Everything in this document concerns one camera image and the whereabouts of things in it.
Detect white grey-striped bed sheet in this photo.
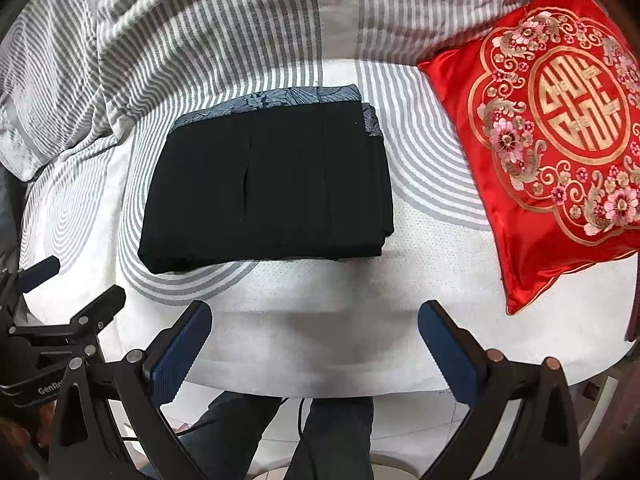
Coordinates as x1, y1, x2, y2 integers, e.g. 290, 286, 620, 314
17, 55, 640, 441

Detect person's left leg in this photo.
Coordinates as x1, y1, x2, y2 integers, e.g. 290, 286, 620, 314
177, 390, 283, 480

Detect red embroidered cushion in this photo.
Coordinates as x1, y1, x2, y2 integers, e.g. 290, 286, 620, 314
416, 0, 640, 317

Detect person's right leg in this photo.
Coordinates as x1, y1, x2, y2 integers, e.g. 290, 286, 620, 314
287, 396, 376, 480

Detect person's leg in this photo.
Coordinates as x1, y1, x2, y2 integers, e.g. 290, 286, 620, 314
287, 396, 376, 480
177, 390, 283, 480

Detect black pants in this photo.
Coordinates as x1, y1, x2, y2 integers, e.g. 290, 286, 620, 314
136, 84, 396, 276

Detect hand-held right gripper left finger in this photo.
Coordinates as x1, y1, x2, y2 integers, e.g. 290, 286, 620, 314
47, 300, 213, 480

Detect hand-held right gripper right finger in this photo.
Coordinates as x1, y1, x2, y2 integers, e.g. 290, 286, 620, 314
417, 300, 583, 480

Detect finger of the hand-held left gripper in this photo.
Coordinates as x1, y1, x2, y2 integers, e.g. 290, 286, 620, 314
20, 256, 62, 292
70, 285, 127, 343

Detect person's legs in jeans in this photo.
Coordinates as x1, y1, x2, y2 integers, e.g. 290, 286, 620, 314
172, 397, 308, 480

